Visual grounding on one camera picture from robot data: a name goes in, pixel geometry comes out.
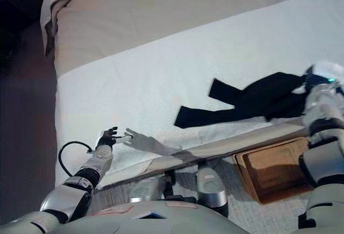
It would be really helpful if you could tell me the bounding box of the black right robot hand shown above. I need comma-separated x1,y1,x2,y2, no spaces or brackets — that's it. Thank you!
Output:
301,65,329,95

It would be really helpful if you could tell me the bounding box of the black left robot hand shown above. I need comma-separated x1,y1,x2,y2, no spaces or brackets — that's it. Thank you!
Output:
96,126,134,147

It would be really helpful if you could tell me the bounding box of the black garment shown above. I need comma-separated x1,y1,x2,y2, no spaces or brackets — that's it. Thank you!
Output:
174,70,310,129

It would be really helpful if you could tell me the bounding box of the white fleece bed runner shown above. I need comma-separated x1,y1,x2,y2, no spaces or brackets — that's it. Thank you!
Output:
55,0,344,189

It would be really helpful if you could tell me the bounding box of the wooden basket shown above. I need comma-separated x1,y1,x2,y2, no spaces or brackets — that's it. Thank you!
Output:
232,136,316,205

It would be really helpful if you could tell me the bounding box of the bed with beige duvet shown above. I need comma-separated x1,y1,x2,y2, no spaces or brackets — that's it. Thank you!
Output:
39,0,344,171

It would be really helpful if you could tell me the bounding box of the silver left robot leg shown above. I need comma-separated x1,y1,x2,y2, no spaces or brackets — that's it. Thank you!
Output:
128,176,175,204

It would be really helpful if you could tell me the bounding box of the silver robot leg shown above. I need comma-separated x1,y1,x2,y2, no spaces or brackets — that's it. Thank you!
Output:
128,176,175,204
196,163,230,216

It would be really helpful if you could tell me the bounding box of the silver robot torso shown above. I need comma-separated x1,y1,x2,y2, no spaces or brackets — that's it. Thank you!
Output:
52,201,252,234

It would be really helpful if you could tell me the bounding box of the silver right robot leg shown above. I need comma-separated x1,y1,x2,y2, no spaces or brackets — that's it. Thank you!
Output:
196,163,230,216

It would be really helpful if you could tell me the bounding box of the grey floor rug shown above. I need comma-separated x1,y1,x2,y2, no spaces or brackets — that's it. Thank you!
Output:
90,157,344,234

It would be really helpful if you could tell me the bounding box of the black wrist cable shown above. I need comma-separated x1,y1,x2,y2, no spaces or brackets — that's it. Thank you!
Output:
58,141,95,177

